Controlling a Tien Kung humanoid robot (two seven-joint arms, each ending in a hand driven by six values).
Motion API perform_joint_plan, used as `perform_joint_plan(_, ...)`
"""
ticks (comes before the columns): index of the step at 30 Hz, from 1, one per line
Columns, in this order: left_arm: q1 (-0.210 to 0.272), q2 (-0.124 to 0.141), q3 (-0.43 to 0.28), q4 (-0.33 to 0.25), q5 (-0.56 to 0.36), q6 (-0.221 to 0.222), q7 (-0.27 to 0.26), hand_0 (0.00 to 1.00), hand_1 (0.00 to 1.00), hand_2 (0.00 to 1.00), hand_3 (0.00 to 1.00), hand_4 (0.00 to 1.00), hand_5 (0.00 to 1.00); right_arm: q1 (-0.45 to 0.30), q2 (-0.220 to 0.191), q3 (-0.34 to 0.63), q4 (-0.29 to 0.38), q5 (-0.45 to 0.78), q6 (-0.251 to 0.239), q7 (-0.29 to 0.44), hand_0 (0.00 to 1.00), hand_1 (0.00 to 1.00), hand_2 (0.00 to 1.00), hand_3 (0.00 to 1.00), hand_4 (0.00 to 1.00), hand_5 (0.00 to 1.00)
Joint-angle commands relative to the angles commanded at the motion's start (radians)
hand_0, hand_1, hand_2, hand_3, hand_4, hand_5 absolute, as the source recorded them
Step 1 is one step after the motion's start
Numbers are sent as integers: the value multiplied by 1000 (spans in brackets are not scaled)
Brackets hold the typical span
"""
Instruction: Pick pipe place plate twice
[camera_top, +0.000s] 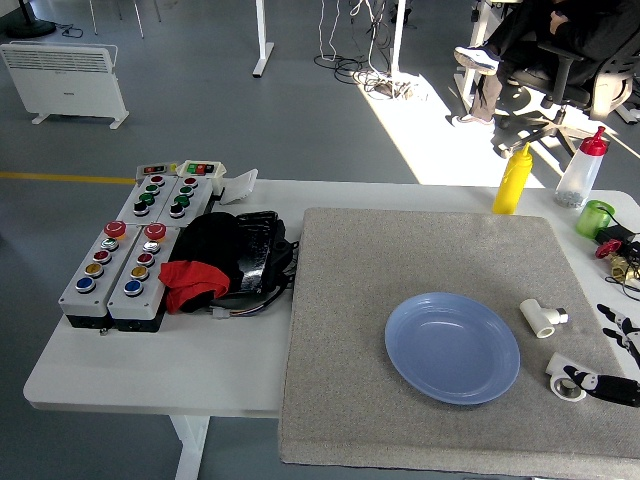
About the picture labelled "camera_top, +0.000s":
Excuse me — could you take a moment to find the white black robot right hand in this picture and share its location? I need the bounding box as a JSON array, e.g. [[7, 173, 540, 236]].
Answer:
[[562, 302, 640, 407]]

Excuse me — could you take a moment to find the large white tee pipe fitting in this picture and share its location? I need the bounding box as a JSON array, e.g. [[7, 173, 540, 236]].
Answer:
[[545, 351, 587, 404]]

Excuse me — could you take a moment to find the small white tee pipe fitting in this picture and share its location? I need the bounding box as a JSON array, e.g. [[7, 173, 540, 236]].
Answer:
[[519, 298, 571, 341]]

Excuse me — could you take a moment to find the blue plate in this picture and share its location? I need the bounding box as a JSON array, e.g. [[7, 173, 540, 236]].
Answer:
[[384, 292, 521, 406]]

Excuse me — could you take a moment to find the black power adapter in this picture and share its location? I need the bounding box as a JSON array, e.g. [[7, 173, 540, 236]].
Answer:
[[595, 223, 637, 246]]

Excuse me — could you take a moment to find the green translucent cup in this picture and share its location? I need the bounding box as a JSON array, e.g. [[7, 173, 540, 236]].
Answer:
[[575, 199, 617, 239]]

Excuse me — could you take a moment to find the clear squeeze bottle red cap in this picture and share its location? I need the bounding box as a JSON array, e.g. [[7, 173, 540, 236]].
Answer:
[[554, 125, 610, 209]]

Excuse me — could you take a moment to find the yellow squeeze bottle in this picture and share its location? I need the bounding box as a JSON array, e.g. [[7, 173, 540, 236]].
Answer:
[[492, 141, 534, 216]]

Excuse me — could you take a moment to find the grey-brown mat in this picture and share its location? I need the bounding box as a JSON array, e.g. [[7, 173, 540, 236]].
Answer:
[[278, 207, 640, 474]]

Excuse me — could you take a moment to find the black office chair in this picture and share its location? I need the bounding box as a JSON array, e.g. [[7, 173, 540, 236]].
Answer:
[[492, 39, 637, 159]]

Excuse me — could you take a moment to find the white desk leg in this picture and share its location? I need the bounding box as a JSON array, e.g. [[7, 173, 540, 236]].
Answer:
[[388, 0, 408, 77], [251, 0, 276, 78], [455, 0, 496, 110]]

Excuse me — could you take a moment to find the person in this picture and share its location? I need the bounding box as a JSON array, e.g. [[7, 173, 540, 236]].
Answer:
[[452, 0, 640, 127]]

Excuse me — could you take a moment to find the black plastic tray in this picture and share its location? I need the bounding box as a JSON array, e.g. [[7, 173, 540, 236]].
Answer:
[[227, 209, 287, 297]]

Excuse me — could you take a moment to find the white plastic cover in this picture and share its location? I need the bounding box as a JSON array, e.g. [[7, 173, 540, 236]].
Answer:
[[218, 168, 260, 207]]

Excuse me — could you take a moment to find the white table leg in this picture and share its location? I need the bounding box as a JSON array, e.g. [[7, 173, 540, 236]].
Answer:
[[168, 414, 212, 480]]

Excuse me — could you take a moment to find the black cloth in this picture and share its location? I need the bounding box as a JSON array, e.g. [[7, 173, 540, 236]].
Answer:
[[167, 211, 247, 315]]

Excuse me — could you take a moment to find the red cloth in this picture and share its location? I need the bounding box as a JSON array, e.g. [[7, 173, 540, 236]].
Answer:
[[157, 259, 232, 315]]

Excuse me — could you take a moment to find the three-button control box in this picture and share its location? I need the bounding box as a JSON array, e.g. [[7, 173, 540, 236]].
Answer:
[[154, 175, 214, 227], [115, 173, 175, 225]]

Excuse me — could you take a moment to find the five-button control box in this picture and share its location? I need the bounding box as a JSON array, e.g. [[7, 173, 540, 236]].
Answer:
[[57, 219, 140, 330], [106, 222, 180, 334]]

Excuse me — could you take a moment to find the white panel heater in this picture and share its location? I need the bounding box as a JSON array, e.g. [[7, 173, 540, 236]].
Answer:
[[0, 41, 131, 131]]

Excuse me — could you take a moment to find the black fan base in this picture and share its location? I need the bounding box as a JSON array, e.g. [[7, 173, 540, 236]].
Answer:
[[3, 0, 57, 39]]

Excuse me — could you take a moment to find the brass valve red handle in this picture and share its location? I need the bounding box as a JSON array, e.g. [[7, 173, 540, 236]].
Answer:
[[594, 238, 640, 290]]

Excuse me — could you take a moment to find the black wire bundle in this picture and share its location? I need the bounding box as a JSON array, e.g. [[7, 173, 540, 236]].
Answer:
[[214, 234, 302, 314]]

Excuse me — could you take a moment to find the floor cable bundle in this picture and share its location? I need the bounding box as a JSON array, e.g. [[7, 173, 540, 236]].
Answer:
[[313, 0, 427, 102]]

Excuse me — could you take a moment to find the white switch box red green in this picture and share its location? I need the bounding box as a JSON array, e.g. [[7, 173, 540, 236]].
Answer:
[[177, 159, 231, 196]]

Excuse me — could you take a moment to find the small grey switch box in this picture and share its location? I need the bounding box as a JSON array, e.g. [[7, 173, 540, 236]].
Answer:
[[135, 162, 179, 180]]

